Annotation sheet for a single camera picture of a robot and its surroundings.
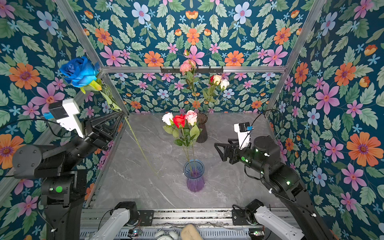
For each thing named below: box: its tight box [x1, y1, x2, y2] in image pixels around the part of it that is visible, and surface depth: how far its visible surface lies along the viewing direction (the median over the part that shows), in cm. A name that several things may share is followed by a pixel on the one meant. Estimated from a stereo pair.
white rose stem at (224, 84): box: [207, 79, 230, 113], surface depth 80 cm
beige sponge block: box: [181, 224, 204, 240], surface depth 67 cm
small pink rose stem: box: [186, 110, 200, 169], surface depth 64 cm
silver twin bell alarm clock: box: [154, 224, 179, 240], surface depth 67 cm
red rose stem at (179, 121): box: [172, 114, 191, 169], surface depth 62 cm
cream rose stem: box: [204, 74, 222, 113], surface depth 82 cm
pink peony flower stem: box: [180, 59, 197, 113], surface depth 84 cm
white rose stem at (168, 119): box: [162, 112, 190, 163], surface depth 64 cm
